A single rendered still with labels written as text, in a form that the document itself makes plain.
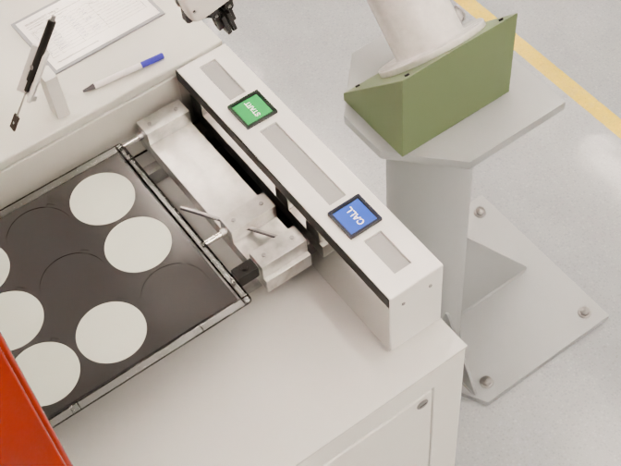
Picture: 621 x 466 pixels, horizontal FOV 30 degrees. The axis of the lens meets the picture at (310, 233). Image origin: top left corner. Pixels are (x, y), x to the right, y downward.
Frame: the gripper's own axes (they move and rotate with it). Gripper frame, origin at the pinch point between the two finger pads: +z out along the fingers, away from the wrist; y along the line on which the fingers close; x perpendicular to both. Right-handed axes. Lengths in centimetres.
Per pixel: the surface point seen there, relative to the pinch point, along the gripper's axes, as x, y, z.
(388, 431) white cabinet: -51, -18, 36
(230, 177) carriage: -7.8, -12.1, 21.5
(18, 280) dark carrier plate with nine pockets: -5.9, -46.7, 12.1
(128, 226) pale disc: -7.5, -29.2, 15.9
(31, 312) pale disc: -12, -48, 12
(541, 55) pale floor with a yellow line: 39, 86, 132
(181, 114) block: 5.8, -11.6, 18.8
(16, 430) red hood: -71, -44, -60
